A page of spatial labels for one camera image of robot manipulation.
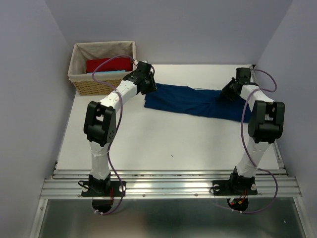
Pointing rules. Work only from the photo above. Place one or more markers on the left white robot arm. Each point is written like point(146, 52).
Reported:
point(103, 117)

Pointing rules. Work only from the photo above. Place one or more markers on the rolled red t shirt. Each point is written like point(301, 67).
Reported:
point(119, 63)

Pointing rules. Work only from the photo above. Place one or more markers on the wicker basket with liner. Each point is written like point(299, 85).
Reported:
point(87, 85)

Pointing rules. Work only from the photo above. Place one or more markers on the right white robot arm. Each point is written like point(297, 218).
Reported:
point(262, 123)

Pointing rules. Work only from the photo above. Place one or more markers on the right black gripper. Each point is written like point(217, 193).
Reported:
point(224, 92)

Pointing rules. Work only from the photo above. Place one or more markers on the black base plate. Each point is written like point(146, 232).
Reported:
point(113, 189)
point(233, 187)

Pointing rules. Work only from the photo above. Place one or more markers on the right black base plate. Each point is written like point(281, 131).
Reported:
point(233, 187)

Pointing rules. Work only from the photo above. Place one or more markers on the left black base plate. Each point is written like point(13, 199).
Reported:
point(113, 189)

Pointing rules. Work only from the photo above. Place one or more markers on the aluminium rail frame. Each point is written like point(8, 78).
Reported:
point(158, 154)

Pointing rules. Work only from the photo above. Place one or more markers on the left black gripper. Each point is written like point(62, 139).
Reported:
point(152, 88)

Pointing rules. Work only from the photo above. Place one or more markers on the rolled light blue t shirt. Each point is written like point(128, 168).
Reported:
point(107, 72)

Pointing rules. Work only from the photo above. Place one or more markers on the dark blue t shirt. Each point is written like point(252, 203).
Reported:
point(196, 102)

